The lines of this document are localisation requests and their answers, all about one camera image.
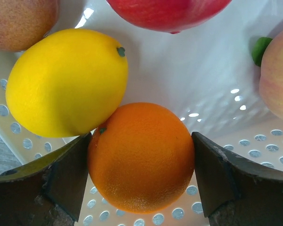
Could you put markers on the yellow lemon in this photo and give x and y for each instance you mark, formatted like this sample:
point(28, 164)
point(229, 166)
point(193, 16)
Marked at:
point(68, 83)

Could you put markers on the pink yellow peach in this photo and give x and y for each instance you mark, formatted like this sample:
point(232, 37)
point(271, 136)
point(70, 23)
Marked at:
point(267, 53)

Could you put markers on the brown kiwi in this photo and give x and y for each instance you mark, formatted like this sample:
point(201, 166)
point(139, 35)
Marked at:
point(25, 22)

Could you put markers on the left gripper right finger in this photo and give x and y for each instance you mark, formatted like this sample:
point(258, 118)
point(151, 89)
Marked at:
point(234, 190)

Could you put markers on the orange fruit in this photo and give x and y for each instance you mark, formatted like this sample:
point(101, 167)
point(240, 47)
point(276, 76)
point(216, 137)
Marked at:
point(142, 158)

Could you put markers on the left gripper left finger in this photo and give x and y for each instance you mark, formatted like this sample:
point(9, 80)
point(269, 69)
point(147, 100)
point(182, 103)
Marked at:
point(48, 191)

